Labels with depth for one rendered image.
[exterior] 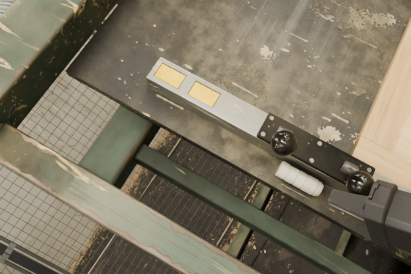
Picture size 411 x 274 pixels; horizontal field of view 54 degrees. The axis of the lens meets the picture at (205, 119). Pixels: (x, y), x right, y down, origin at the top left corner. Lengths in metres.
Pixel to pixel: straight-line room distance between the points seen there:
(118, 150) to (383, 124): 0.49
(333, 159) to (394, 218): 0.20
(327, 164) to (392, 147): 0.14
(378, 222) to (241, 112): 0.30
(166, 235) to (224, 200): 0.16
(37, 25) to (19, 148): 0.21
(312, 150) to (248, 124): 0.12
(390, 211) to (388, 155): 0.25
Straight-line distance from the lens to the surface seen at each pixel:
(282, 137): 0.58
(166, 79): 0.73
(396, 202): 0.55
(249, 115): 0.71
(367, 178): 0.60
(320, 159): 0.70
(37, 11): 0.76
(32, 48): 0.73
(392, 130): 0.81
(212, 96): 0.72
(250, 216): 0.76
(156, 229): 0.64
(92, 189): 0.67
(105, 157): 0.77
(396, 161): 0.79
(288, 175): 0.70
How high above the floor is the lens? 1.86
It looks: 23 degrees down
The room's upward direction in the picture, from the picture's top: 50 degrees counter-clockwise
